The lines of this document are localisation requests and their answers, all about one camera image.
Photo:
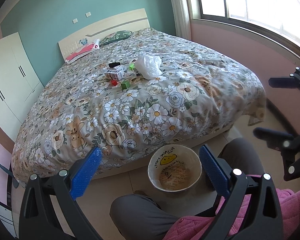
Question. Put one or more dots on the floral bed quilt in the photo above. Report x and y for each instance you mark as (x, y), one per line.
(199, 93)

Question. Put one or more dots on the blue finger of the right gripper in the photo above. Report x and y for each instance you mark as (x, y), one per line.
(287, 145)
(290, 82)

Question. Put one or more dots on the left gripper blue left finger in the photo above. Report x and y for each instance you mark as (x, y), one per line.
(38, 219)

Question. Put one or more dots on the green sponge cube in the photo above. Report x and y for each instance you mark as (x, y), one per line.
(125, 85)

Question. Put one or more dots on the window with frame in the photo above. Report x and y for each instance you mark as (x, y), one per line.
(275, 19)

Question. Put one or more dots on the beige wooden headboard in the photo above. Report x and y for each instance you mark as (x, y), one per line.
(132, 20)

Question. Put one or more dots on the white plastic bag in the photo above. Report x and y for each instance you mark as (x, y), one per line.
(148, 66)

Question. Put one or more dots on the green leaf pillow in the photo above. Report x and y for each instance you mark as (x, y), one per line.
(116, 36)

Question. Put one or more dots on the small red block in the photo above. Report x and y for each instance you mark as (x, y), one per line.
(113, 82)

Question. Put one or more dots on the black foam cylinder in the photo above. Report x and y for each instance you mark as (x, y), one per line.
(114, 64)

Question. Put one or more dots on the pink white pillow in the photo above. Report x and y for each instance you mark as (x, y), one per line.
(82, 51)

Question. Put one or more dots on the person's right grey trouser leg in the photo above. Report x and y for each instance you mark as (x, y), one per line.
(240, 153)

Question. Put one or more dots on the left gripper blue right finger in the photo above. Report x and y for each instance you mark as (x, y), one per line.
(215, 169)

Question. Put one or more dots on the white lined trash bin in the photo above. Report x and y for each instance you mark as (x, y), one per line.
(174, 168)

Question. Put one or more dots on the white wardrobe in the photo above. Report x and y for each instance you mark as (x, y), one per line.
(19, 85)

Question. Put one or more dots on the cream curtain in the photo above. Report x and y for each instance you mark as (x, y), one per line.
(181, 18)

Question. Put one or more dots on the white medicine box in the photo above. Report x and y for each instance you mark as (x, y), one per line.
(114, 74)

